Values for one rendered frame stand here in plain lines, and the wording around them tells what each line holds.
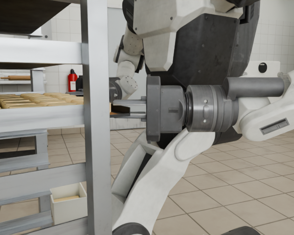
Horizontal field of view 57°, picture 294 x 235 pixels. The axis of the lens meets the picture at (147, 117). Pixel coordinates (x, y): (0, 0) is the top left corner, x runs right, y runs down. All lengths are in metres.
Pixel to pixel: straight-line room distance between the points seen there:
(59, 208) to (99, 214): 1.43
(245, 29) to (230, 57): 0.10
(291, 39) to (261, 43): 0.86
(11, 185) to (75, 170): 0.09
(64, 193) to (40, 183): 1.72
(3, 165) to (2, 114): 0.46
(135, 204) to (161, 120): 0.29
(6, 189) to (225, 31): 0.58
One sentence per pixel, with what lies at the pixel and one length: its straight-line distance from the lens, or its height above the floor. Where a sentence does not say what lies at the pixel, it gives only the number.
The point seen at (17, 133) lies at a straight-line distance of 0.83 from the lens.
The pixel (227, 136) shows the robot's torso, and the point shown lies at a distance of 0.86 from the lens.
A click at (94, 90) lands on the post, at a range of 0.39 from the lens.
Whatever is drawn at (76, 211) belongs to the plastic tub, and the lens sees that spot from 1.90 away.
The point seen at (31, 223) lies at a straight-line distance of 0.92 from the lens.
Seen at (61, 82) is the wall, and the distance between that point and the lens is 4.53.
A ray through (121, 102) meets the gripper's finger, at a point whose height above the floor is 0.88.
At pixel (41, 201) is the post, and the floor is 0.56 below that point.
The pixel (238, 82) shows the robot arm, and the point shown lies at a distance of 0.48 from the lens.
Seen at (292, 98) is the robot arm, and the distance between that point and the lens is 0.49.
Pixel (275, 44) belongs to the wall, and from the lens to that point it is 6.56.
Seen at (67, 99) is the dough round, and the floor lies 0.88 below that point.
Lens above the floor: 0.93
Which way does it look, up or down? 9 degrees down
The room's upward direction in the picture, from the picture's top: straight up
